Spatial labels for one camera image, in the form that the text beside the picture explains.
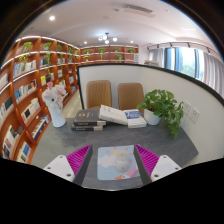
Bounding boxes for window with white curtains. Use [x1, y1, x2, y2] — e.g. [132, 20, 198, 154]
[146, 44, 224, 99]

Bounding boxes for ceiling lamp with round bulbs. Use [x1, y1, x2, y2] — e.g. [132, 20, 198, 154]
[97, 32, 119, 45]

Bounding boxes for tan upholstered chair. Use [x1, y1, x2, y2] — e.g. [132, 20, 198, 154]
[116, 82, 145, 113]
[85, 79, 113, 110]

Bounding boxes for thick dark hardcover book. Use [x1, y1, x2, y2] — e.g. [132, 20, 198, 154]
[73, 108, 107, 127]

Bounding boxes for white wall sockets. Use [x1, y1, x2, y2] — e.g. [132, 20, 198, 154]
[182, 99, 201, 124]

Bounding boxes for ceiling air conditioner vent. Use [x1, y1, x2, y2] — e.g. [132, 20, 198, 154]
[111, 2, 156, 18]

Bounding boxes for orange wooden bookshelf unit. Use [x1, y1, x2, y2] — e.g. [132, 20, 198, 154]
[0, 34, 140, 164]

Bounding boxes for white partition with black trim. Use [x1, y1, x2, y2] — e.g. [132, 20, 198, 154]
[76, 63, 224, 166]

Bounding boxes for pink and white flowers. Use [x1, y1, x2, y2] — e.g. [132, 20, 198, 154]
[41, 81, 68, 111]

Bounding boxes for green plant in white pot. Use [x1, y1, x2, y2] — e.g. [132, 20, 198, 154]
[136, 88, 185, 139]

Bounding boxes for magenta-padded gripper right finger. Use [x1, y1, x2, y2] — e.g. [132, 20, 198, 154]
[133, 143, 183, 186]

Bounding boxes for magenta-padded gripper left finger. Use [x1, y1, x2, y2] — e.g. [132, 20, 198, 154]
[43, 143, 94, 187]

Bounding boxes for light blue cartoon mouse pad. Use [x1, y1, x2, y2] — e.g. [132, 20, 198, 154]
[96, 144, 141, 181]

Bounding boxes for blue and white book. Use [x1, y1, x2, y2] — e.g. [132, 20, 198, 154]
[123, 109, 148, 129]

